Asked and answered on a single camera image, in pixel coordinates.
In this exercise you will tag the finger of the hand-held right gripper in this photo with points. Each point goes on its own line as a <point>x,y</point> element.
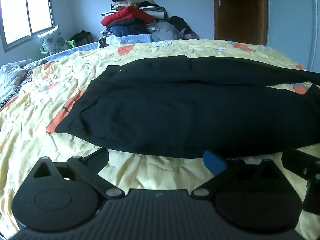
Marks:
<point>301,162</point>

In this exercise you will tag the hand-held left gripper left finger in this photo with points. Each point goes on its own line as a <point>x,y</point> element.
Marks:
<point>98,159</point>

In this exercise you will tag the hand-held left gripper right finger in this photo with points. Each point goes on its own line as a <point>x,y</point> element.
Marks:
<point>215,162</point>

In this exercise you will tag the black pants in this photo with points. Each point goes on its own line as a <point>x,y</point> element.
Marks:
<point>175,107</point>

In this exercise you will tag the yellow floral bed sheet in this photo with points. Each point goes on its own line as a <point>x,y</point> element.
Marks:
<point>50,120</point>

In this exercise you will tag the crumpled white blanket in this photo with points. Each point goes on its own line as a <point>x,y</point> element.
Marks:
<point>12,77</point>

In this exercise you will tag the green plastic chair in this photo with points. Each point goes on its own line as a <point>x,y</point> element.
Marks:
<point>71,43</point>

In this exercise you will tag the black bag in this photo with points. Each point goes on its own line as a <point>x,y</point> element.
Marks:
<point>81,38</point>

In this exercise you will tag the floral white pillow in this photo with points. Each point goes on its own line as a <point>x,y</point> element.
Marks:
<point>53,41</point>

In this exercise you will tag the red padded jacket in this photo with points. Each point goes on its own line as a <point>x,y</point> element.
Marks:
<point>127,16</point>

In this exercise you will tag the pile of folded clothes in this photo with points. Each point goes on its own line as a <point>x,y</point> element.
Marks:
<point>140,15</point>

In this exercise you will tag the brown wooden door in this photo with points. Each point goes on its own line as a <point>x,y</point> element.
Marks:
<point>240,11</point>

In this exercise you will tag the sliding glass window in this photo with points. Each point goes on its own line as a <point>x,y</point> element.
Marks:
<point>25,15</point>

